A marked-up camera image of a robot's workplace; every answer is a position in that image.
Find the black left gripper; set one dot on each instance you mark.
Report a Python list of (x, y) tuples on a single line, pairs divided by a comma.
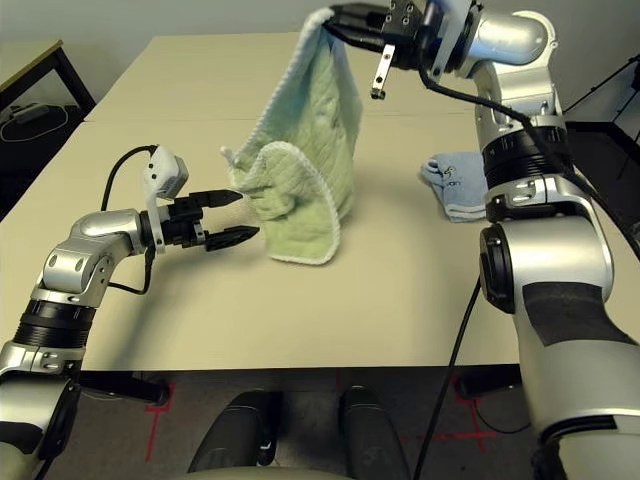
[(180, 225)]

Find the grey robot leg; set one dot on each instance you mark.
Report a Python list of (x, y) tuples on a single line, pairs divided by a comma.
[(372, 435), (235, 435)]

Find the black table foot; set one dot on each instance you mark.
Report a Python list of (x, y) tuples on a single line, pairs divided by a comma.
[(125, 387), (487, 385)]

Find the green towel white trim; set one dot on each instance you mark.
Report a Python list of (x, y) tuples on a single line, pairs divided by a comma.
[(310, 150)]

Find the grey left robot leg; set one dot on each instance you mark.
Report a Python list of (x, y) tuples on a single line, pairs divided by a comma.
[(235, 435)]

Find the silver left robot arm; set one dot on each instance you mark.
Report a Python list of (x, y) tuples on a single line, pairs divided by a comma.
[(100, 225)]

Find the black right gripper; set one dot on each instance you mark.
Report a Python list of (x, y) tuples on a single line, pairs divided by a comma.
[(407, 30)]

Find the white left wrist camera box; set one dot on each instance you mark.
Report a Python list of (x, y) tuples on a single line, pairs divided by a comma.
[(160, 170)]

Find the wooden side desk black frame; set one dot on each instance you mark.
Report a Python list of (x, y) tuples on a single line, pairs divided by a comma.
[(25, 62)]

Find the black side table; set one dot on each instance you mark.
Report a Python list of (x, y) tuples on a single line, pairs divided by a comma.
[(615, 150)]

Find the grey right robot leg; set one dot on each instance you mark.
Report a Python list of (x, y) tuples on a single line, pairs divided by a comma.
[(372, 435)]

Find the folded blue towel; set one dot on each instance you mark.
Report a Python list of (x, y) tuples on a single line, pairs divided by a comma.
[(460, 185)]

